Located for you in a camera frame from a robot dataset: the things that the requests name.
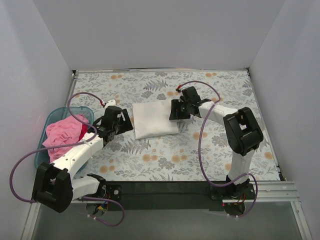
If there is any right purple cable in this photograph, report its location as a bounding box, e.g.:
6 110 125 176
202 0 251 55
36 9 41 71
175 80 258 219

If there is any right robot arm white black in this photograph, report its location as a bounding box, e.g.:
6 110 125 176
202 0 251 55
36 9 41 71
169 85 264 199

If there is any teal plastic basket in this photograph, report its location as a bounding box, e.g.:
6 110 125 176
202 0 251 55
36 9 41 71
34 106 95 169

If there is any purple cable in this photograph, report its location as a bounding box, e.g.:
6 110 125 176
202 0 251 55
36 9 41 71
175 80 258 219
9 91 125 227

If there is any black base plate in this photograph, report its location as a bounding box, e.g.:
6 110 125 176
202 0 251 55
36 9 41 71
101 181 255 213

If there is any red garment in basket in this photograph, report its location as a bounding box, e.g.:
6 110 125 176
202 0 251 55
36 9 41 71
78 124 88 142

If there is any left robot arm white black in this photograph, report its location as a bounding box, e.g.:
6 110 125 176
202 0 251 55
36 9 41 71
31 105 133 213

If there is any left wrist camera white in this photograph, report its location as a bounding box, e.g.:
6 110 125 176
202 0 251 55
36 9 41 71
100 99 117 109

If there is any pink t shirt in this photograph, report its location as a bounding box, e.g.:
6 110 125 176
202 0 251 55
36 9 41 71
42 114 89 163

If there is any floral table cloth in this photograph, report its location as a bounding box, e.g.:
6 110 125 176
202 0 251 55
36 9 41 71
48 70 282 182

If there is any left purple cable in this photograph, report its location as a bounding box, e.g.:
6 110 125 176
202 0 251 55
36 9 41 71
9 91 125 227

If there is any aluminium frame rail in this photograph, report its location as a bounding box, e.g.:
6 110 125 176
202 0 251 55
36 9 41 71
22 181 312 240

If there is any white t shirt robot print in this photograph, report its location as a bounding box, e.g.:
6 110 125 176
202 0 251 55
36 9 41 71
132 99 179 140

